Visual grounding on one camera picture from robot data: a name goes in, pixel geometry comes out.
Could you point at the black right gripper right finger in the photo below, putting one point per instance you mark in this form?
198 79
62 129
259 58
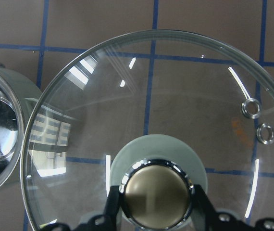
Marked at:
206 218

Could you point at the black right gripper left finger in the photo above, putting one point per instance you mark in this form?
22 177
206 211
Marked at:
108 220

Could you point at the glass pot lid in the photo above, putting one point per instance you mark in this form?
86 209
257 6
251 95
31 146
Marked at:
153 112

